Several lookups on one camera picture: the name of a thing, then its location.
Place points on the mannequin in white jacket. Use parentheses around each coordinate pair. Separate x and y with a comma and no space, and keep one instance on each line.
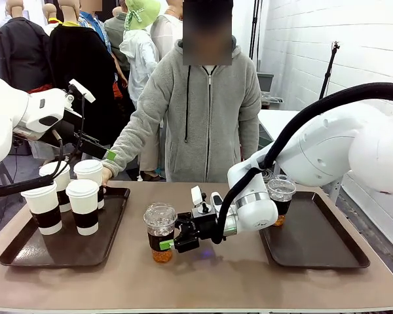
(139,52)

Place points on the mannequin in black yellow-collared robe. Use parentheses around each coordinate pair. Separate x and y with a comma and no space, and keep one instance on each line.
(78,59)

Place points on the black camera tripod stand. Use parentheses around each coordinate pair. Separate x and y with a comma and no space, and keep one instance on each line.
(329,70)

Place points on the figure in blue patterned shirt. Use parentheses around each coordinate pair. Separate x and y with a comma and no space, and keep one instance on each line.
(93,23)

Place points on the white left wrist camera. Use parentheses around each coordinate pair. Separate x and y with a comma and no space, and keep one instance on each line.
(82,90)

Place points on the black upright poles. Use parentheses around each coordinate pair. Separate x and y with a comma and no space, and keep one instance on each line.
(254,26)

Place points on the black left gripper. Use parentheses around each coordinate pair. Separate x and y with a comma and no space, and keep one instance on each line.
(70,126)

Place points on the mannequin in olive jacket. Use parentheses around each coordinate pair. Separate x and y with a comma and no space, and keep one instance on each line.
(116,32)

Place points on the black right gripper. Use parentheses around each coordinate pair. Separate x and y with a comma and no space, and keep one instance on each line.
(196,229)

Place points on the mannequin with red yellow collar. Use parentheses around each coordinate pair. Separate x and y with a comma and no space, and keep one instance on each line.
(50,13)

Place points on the mannequin in dark jacket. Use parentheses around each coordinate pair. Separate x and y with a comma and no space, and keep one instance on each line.
(19,49)

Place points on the clear domed iced tea cup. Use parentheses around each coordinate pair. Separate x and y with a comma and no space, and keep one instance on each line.
(281,191)
(160,219)

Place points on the person in gray zip hoodie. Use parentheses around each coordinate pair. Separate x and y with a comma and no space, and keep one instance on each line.
(209,124)

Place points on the person's left forearm gray sleeve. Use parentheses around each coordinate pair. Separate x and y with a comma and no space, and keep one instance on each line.
(249,140)

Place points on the green bucket hat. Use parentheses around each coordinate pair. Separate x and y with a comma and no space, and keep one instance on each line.
(142,13)

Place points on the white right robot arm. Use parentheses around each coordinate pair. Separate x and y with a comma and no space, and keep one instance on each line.
(330,147)

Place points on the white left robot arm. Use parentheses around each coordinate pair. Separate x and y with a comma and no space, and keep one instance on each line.
(0,114)

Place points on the person's right forearm gray sleeve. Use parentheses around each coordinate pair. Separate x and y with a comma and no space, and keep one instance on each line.
(127,150)

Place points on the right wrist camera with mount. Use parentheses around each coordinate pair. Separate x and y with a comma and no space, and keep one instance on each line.
(198,196)

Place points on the grey plastic bin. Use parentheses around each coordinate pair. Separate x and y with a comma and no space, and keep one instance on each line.
(266,83)

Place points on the white lidded paper coffee cup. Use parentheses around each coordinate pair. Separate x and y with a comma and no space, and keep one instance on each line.
(85,206)
(60,171)
(44,206)
(90,170)

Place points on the person's right hand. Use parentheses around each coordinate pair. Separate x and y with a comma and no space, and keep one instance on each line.
(106,175)

